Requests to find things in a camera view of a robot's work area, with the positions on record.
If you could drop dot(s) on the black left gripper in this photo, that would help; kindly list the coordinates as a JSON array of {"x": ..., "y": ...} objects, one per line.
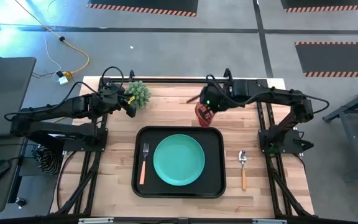
[{"x": 115, "y": 98}]

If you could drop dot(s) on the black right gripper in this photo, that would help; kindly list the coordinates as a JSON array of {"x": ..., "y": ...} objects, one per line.
[{"x": 217, "y": 96}]

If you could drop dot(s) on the orange faceted plastic cup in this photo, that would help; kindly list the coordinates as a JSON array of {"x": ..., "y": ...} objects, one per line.
[{"x": 201, "y": 119}]

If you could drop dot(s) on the teal round plate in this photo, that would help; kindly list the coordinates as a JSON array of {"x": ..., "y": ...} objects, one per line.
[{"x": 179, "y": 160}]

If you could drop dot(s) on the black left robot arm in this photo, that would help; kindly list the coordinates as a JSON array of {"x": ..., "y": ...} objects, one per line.
[{"x": 57, "y": 109}]

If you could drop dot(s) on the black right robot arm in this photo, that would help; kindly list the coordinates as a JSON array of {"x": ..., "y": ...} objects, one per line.
[{"x": 275, "y": 93}]

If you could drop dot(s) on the black plastic serving tray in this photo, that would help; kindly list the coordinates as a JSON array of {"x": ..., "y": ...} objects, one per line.
[{"x": 216, "y": 161}]

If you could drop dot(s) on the green succulent in pot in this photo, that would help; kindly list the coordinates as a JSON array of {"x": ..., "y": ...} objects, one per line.
[{"x": 140, "y": 91}]

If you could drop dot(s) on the white power adapter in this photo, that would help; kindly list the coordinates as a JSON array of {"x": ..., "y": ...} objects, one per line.
[{"x": 63, "y": 81}]

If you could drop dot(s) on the black and white striped coil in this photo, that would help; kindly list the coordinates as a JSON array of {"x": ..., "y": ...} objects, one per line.
[{"x": 50, "y": 161}]

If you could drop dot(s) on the black mat with hazard stripes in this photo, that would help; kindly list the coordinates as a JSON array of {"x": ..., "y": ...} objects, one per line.
[
  {"x": 337, "y": 57},
  {"x": 328, "y": 3},
  {"x": 141, "y": 4}
]

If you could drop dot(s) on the small black caster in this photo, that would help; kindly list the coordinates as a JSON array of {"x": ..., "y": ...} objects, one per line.
[{"x": 20, "y": 202}]

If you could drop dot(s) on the dark grey metal stand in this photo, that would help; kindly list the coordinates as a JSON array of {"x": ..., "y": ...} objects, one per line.
[{"x": 350, "y": 146}]

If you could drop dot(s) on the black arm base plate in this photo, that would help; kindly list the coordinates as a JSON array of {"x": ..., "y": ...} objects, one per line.
[
  {"x": 101, "y": 143},
  {"x": 287, "y": 140}
]

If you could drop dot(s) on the silver metal bracket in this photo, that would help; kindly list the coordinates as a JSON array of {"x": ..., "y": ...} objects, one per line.
[
  {"x": 269, "y": 221},
  {"x": 95, "y": 220}
]

